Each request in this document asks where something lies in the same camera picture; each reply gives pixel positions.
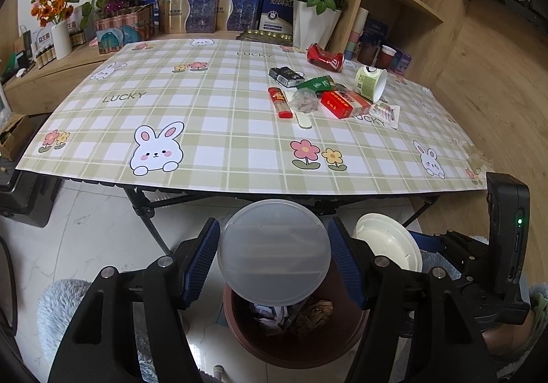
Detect dark blue shelf box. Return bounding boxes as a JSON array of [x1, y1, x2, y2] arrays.
[[364, 19, 389, 47]]

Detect crumpled brown paper wrapper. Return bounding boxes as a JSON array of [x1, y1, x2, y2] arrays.
[[295, 298, 335, 326]]

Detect black plastic stool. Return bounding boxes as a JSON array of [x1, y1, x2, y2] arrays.
[[0, 169, 56, 230]]

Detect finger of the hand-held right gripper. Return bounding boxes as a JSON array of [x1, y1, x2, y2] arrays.
[[407, 230, 446, 255]]

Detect crumpled white paper packet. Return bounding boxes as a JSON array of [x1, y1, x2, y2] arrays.
[[252, 304, 287, 326]]

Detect printed paper cup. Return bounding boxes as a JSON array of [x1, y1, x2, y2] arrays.
[[354, 65, 388, 103]]

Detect colourful candle packet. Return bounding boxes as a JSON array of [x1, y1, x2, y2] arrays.
[[369, 102, 402, 129]]

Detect crushed red can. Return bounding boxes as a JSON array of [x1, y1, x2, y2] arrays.
[[307, 43, 344, 72]]

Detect row of small brown bottles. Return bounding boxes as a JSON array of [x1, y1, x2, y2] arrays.
[[33, 29, 86, 69]]

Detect green gold crumpled packet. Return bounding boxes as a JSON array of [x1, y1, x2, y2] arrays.
[[296, 75, 337, 93]]

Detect black folding table frame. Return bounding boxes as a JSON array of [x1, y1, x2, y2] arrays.
[[124, 188, 433, 255]]

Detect brown cup with white rim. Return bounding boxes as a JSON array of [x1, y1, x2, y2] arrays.
[[377, 45, 398, 70]]

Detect person's right forearm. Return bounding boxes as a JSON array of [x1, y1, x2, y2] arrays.
[[482, 280, 548, 379]]

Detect brown plastic trash bin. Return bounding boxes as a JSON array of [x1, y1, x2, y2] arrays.
[[223, 280, 373, 370]]

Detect gold blue gift box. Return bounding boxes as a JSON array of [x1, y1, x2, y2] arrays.
[[216, 0, 261, 30], [158, 0, 219, 33]]

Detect small purple blue box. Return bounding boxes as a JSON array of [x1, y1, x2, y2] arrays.
[[391, 50, 412, 75]]

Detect blue white medicine box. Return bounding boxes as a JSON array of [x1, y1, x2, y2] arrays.
[[259, 0, 296, 35]]

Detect stack of pastel cups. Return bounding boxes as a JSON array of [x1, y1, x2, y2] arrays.
[[345, 7, 370, 60]]

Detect red cigarette box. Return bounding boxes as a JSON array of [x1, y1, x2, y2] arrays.
[[320, 90, 372, 120]]

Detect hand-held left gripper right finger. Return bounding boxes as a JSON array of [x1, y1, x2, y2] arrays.
[[327, 216, 499, 383]]

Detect clear plastic lid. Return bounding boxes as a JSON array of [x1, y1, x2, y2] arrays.
[[217, 200, 332, 306]]

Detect dark paper bag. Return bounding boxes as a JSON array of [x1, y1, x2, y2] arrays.
[[15, 25, 37, 67]]

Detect white blue labelled box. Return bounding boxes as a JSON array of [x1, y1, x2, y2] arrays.
[[36, 19, 56, 54]]

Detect black cigarette pack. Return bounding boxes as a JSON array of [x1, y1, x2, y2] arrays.
[[269, 66, 306, 88]]

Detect grey fuzzy slipper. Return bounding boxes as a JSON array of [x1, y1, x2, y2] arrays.
[[36, 279, 92, 349]]

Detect white faceted flowerpot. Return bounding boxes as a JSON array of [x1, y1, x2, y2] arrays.
[[292, 1, 343, 50]]

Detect small cardboard box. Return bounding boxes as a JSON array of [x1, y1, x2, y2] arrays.
[[0, 113, 37, 161]]

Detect black stone ledge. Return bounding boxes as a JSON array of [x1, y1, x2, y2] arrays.
[[459, 0, 548, 24]]

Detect white ribbed vase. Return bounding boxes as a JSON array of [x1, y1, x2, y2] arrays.
[[51, 20, 73, 60]]

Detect gold decorative tray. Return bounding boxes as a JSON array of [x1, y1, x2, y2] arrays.
[[237, 28, 294, 45]]

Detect crumpled clear plastic wrapper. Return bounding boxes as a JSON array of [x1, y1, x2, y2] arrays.
[[288, 88, 321, 114]]

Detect teal patterned gift basket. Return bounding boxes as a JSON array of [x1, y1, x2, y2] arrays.
[[95, 4, 155, 56]]

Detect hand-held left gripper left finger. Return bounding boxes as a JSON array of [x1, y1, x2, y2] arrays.
[[48, 217, 221, 383]]

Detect checkered bunny tablecloth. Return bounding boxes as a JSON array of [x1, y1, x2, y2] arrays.
[[15, 37, 497, 201]]

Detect brown plastic cup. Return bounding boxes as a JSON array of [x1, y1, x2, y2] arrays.
[[357, 41, 379, 66]]

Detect red lighter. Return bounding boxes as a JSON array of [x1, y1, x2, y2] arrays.
[[268, 86, 292, 119]]

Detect orange artificial flowers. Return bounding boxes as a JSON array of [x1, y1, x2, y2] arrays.
[[31, 0, 74, 26]]

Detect white paper bowl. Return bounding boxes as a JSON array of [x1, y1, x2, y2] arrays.
[[353, 212, 423, 273]]

